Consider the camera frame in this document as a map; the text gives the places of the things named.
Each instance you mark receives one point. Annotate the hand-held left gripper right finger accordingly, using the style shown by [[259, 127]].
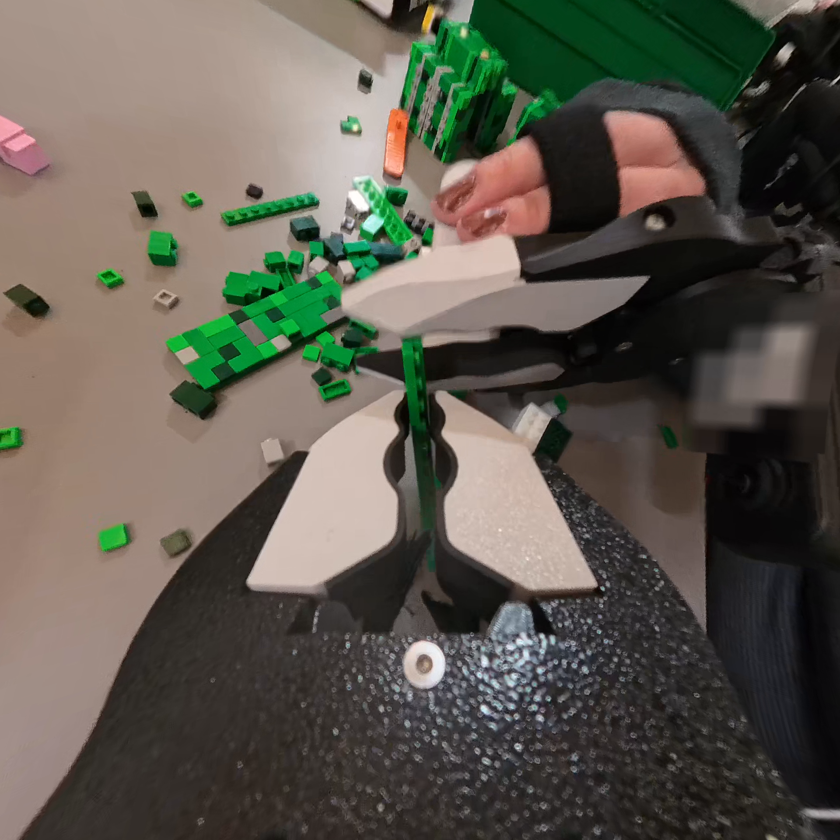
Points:
[[512, 518]]

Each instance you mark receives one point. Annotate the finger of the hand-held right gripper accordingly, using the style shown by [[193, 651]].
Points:
[[492, 377], [446, 282]]

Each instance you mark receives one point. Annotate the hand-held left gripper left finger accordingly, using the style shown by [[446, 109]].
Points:
[[328, 512]]

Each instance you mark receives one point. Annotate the large green brick plate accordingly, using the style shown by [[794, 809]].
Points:
[[415, 426]]

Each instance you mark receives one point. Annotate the green mosaic tile panel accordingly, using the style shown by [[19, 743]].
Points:
[[262, 328]]

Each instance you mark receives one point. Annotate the grey desk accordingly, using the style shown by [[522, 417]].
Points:
[[98, 98]]

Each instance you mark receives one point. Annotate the person's right hand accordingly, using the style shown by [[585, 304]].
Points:
[[512, 184]]

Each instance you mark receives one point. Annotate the white square brick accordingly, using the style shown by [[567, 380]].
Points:
[[531, 420]]

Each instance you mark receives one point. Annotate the small grey brick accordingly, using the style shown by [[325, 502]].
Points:
[[273, 451]]

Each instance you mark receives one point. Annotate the orange brick separator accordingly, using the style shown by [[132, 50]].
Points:
[[395, 144]]

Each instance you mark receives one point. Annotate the dark green long brick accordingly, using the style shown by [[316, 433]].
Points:
[[193, 400]]

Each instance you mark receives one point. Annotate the small built green structure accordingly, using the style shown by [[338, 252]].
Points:
[[535, 115]]

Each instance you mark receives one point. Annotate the long green brick plate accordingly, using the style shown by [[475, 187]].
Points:
[[269, 208]]

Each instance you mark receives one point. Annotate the built green brick structure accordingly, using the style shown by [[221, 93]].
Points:
[[459, 85]]

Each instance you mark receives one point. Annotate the green storage bin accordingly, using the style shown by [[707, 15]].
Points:
[[623, 39]]

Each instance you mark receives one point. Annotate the scattered small green bricks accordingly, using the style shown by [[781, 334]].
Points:
[[162, 248]]

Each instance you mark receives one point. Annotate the person's blue trousers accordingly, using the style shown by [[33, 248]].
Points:
[[774, 656]]

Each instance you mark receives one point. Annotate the pink brick pig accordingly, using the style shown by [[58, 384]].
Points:
[[23, 148]]

